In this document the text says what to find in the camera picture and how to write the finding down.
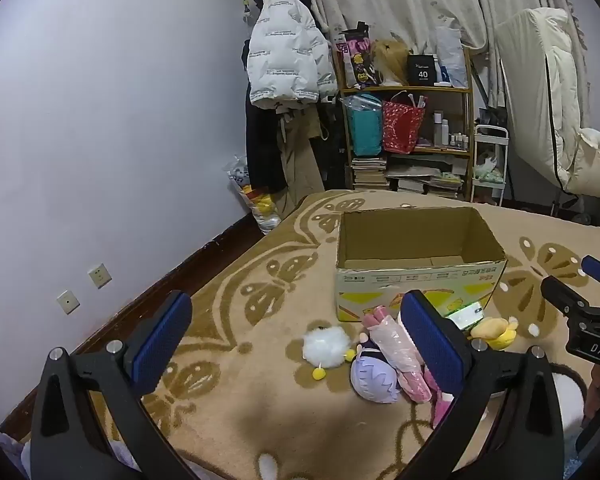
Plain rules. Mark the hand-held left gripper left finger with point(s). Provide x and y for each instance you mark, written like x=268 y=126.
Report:
x=160 y=330

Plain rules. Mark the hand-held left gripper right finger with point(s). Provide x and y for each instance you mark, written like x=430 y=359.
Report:
x=430 y=340

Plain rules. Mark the pink bear plush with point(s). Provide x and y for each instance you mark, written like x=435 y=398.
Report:
x=440 y=400

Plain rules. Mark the purple haired plush doll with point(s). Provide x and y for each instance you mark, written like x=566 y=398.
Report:
x=375 y=377

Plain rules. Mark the printed cardboard box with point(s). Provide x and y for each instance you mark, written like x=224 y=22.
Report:
x=415 y=245

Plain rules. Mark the pink swirl squishy roll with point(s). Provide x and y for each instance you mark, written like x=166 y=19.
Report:
x=397 y=355

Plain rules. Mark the white green packet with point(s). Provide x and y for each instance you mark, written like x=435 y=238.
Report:
x=467 y=317

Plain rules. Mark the yellow plush toy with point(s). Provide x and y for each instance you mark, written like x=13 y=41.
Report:
x=492 y=332

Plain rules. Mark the black and white plush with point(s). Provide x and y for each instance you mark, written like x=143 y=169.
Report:
x=567 y=400

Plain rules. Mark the white fluffy plush toy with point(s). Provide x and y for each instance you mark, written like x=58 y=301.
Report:
x=327 y=347

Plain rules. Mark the pale green packs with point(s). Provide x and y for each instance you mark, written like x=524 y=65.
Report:
x=490 y=170

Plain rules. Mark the white trolley cart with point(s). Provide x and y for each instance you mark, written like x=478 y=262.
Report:
x=505 y=160

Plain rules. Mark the clear plastic bag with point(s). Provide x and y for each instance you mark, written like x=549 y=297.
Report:
x=260 y=205

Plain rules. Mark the pile of papers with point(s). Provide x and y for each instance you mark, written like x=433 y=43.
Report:
x=425 y=177

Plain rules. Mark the stack of books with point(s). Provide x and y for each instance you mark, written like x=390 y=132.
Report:
x=369 y=174

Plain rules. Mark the row of small bottles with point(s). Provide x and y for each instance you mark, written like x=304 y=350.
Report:
x=445 y=132

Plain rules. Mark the black hanging coat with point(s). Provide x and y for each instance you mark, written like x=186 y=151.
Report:
x=262 y=150

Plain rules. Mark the wooden shelf unit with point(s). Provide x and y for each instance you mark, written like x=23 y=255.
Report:
x=467 y=110

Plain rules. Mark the red patterned bag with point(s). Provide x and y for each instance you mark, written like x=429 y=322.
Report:
x=402 y=125

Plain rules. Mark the khaki hanging trousers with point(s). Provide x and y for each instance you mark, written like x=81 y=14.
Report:
x=300 y=160

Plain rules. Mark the teal bag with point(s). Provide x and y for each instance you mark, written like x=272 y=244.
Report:
x=364 y=127

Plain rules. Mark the white plastic bag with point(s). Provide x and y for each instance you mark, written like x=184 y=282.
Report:
x=451 y=55

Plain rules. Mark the black box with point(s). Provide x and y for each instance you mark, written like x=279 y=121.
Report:
x=422 y=70

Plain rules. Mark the blonde wig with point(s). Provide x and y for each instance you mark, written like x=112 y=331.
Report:
x=391 y=57

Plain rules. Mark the pink printed package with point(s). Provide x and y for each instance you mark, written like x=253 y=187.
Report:
x=357 y=60

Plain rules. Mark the white puffer jacket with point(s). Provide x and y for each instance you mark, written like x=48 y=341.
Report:
x=285 y=45

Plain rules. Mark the beige wall power socket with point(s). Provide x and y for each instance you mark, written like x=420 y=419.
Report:
x=99 y=276

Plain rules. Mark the beige wall jack plate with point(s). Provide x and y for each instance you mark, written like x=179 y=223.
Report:
x=67 y=302

